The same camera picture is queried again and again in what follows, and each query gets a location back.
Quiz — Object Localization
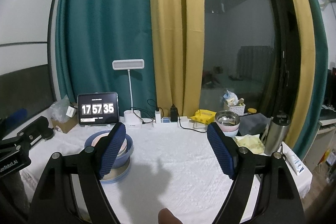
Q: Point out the beige plate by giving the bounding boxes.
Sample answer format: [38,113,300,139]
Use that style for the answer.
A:
[101,161,130,183]

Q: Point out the dark blue bowl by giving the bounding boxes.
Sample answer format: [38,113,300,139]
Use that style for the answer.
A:
[84,130,133,169]

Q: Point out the cream bowl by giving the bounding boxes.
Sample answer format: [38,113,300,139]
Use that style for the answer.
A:
[117,139,127,158]

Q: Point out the pink strawberry bowl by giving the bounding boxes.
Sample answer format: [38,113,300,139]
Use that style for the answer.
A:
[91,131,127,157]

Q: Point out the stacked pink blue bowls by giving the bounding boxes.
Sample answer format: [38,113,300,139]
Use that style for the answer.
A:
[215,110,240,137]

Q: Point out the person's right hand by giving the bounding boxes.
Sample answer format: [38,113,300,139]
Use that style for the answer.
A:
[158,208,182,224]

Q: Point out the cardboard box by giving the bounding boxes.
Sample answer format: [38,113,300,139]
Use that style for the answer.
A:
[51,114,78,134]

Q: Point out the clear plastic bag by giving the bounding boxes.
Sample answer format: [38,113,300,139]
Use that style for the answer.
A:
[49,95,70,123]

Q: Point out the small white box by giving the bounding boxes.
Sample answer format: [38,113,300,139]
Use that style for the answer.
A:
[66,106,77,118]

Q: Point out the white tube of cream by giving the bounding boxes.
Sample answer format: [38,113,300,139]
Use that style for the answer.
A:
[284,150,305,176]

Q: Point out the tablet showing clock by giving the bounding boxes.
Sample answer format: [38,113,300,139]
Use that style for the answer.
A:
[77,92,120,126]

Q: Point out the yellow tissue pack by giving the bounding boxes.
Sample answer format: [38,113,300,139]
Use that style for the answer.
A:
[234,135,265,155]

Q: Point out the steel thermos bottle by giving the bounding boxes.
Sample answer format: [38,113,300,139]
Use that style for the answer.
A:
[264,111,290,156]

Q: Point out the grey folded cloth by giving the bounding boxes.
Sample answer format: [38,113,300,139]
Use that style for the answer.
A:
[239,113,270,136]

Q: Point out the white desk lamp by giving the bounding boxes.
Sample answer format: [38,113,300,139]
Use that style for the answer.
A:
[112,59,145,129]

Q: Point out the steel bowl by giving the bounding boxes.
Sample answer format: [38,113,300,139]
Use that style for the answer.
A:
[215,110,240,126]

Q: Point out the white power strip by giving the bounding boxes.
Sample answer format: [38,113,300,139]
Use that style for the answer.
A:
[141,115,195,128]

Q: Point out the white tablecloth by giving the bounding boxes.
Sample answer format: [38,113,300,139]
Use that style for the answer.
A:
[19,116,313,224]

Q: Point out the white basket with items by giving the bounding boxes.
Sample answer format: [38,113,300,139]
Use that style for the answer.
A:
[223,90,245,116]

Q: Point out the white charger plug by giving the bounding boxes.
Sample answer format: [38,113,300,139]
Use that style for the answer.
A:
[155,110,161,124]

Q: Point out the yellow snack bag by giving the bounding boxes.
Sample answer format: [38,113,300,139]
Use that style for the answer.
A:
[190,109,216,124]

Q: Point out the black power adapter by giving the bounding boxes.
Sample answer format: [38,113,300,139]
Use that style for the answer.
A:
[170,104,178,122]

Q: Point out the teal curtain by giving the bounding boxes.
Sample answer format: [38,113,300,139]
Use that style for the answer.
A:
[55,0,156,118]

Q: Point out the right side yellow curtain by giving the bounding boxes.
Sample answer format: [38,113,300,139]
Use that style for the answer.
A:
[271,0,317,148]

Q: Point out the yellow curtain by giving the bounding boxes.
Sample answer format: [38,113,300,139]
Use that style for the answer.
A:
[150,0,205,117]
[271,0,317,148]

